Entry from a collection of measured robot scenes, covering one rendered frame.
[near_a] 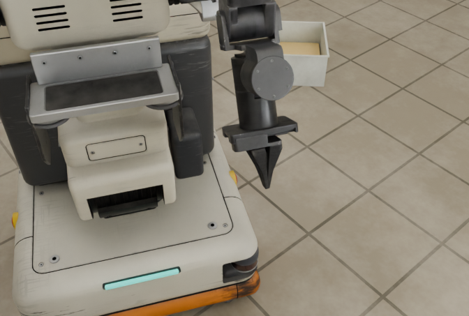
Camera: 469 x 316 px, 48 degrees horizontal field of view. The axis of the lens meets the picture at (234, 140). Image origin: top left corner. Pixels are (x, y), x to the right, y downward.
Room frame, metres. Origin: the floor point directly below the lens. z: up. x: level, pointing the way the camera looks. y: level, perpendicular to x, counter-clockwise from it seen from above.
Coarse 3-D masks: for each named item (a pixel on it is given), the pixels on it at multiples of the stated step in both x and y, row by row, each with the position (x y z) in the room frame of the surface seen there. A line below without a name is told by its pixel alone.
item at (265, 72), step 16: (224, 16) 0.65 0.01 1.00; (224, 32) 0.63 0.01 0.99; (224, 48) 0.63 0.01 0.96; (240, 48) 0.60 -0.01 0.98; (256, 48) 0.57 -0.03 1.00; (272, 48) 0.57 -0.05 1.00; (256, 64) 0.55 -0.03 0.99; (272, 64) 0.56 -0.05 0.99; (288, 64) 0.56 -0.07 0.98; (256, 80) 0.54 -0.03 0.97; (272, 80) 0.55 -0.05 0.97; (288, 80) 0.55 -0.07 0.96; (272, 96) 0.54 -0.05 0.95
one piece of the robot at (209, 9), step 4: (208, 0) 0.87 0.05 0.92; (216, 0) 0.88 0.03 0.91; (204, 4) 0.87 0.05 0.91; (208, 4) 0.87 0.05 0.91; (212, 4) 0.87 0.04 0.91; (216, 4) 0.87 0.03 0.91; (204, 8) 0.86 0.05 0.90; (208, 8) 0.87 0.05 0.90; (212, 8) 0.87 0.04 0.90; (216, 8) 0.87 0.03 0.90; (204, 12) 0.86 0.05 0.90; (208, 12) 0.86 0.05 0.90; (212, 12) 0.86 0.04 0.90; (200, 16) 0.87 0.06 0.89; (204, 16) 0.86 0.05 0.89; (208, 16) 0.86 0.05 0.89; (212, 16) 0.86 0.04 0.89; (204, 20) 0.86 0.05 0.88; (208, 20) 0.86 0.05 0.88; (212, 20) 0.86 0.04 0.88
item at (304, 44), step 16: (288, 32) 2.18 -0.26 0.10; (304, 32) 2.18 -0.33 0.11; (320, 32) 2.17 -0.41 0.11; (288, 48) 2.11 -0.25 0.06; (304, 48) 2.11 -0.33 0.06; (320, 48) 2.14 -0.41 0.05; (304, 64) 1.89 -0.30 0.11; (320, 64) 1.89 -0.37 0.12; (304, 80) 1.89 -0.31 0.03; (320, 80) 1.89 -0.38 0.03
